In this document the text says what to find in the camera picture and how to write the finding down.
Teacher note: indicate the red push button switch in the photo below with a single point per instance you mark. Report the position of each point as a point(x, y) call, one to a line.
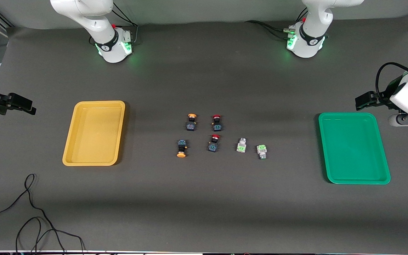
point(217, 123)
point(214, 144)

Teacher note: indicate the dark grey table mat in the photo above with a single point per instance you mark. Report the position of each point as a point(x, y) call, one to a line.
point(204, 212)

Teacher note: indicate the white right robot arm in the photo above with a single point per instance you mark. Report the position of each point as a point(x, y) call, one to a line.
point(110, 46)

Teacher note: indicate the green push button switch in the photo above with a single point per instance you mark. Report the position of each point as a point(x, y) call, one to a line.
point(241, 146)
point(261, 151)

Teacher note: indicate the yellow plastic tray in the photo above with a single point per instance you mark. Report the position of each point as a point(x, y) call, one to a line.
point(96, 132)

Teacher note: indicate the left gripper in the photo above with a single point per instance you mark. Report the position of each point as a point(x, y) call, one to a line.
point(380, 98)

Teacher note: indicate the yellow push button switch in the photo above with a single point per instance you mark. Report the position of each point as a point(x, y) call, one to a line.
point(181, 148)
point(191, 123)

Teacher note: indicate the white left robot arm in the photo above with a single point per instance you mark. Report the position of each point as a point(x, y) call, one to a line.
point(308, 46)

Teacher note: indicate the green plastic tray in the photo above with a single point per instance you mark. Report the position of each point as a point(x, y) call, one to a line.
point(354, 148)

